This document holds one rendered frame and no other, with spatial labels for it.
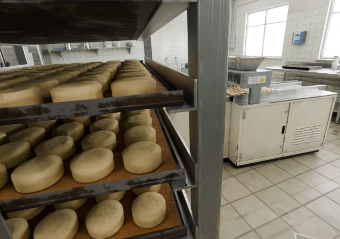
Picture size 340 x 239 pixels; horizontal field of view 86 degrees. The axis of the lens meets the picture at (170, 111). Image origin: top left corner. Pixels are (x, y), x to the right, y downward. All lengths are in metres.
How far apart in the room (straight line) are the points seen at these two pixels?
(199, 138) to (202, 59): 0.08
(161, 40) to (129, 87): 6.18
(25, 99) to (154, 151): 0.15
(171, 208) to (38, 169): 0.19
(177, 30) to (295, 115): 4.90
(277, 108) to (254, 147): 0.52
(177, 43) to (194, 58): 6.39
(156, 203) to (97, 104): 0.18
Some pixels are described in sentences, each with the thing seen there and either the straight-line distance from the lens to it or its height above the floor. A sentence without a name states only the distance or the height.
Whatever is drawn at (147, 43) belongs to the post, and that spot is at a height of 1.48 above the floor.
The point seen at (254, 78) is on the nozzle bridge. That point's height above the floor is 1.12.
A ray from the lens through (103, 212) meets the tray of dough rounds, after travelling 0.31.
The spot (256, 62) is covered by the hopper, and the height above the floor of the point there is 1.26.
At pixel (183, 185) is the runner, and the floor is 1.31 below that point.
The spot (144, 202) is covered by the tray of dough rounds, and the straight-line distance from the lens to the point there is 0.30.
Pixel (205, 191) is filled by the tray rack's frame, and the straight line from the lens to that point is 0.23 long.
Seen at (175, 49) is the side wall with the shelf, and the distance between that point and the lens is 6.52.
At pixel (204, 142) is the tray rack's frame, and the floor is 1.36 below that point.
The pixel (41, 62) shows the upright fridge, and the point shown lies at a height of 1.30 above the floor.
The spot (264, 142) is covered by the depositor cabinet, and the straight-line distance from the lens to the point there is 2.47.
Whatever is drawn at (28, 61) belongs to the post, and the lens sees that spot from 0.85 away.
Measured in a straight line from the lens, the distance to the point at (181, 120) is 2.03.
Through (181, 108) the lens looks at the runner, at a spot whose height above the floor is 1.40.
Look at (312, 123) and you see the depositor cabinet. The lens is 2.85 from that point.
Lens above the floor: 1.45
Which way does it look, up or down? 19 degrees down
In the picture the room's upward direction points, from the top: 3 degrees counter-clockwise
